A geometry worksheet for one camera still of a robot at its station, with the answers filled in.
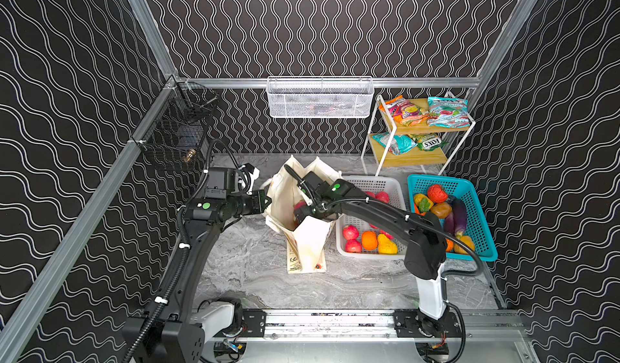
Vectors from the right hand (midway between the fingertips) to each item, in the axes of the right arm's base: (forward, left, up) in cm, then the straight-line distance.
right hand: (310, 214), depth 86 cm
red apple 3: (-8, -15, -7) cm, 19 cm away
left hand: (-3, +10, +14) cm, 17 cm away
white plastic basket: (-4, -18, -9) cm, 20 cm away
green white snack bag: (+32, -48, +6) cm, 58 cm away
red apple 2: (-3, -15, -8) cm, 17 cm away
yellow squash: (-5, -57, -9) cm, 58 cm away
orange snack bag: (+29, -32, +23) cm, 49 cm away
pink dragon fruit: (+3, +4, +1) cm, 6 cm away
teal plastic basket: (-1, -60, -7) cm, 61 cm away
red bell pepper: (+12, -49, -4) cm, 51 cm away
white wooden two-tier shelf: (+22, -37, +19) cm, 47 cm away
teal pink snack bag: (+27, -48, +23) cm, 60 cm away
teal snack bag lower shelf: (+31, -36, +5) cm, 48 cm away
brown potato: (+8, -52, -9) cm, 53 cm away
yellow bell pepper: (+11, -45, -8) cm, 47 cm away
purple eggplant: (+3, -56, -9) cm, 56 cm away
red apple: (+14, -29, -8) cm, 33 cm away
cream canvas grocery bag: (-15, 0, +11) cm, 19 cm away
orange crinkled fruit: (-7, -21, -6) cm, 23 cm away
